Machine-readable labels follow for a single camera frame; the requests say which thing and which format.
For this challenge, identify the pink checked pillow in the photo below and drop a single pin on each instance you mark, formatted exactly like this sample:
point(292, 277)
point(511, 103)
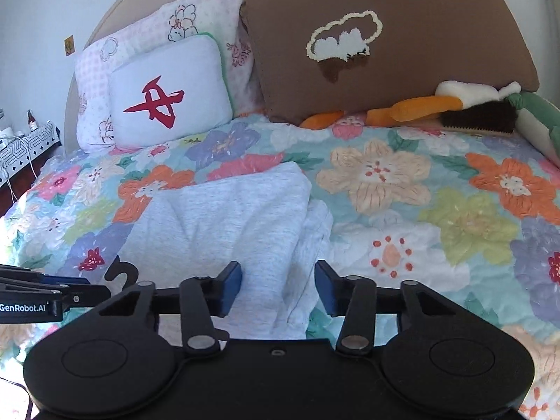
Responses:
point(144, 39)

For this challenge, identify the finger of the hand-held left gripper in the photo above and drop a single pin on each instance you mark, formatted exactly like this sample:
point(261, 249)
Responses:
point(87, 294)
point(65, 279)

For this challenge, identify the floral quilted blanket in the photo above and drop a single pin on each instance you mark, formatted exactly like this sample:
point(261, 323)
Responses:
point(437, 227)

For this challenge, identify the yellow wall sticker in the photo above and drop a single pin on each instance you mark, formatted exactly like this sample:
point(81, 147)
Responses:
point(69, 46)

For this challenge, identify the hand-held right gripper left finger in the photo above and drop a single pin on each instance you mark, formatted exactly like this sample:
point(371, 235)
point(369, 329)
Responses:
point(229, 288)

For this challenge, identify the light grey sweatshirt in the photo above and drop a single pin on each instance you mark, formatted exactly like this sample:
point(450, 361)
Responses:
point(227, 227)

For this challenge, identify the black hook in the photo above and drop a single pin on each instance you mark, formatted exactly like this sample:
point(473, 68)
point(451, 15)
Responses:
point(122, 273)

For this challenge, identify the small brown bottle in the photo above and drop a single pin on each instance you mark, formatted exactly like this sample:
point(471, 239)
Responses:
point(31, 120)

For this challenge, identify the brown pillow with cloud embroidery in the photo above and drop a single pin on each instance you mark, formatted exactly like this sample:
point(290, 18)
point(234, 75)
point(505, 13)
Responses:
point(415, 22)

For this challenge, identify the white pillow with red character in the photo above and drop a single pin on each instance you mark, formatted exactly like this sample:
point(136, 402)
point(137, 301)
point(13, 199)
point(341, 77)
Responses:
point(175, 78)

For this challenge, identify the nightstand with patterned cloth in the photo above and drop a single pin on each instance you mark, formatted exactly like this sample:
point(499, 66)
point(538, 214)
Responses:
point(30, 144)

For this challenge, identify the green and white plush toy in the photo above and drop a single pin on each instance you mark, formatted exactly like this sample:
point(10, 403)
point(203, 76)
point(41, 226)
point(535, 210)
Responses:
point(538, 113)

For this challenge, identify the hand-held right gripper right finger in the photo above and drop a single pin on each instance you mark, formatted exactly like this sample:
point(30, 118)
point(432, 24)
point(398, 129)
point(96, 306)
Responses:
point(328, 288)

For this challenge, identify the white and orange plush goose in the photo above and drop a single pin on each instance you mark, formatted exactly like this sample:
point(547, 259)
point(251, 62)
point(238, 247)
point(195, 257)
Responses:
point(415, 109)

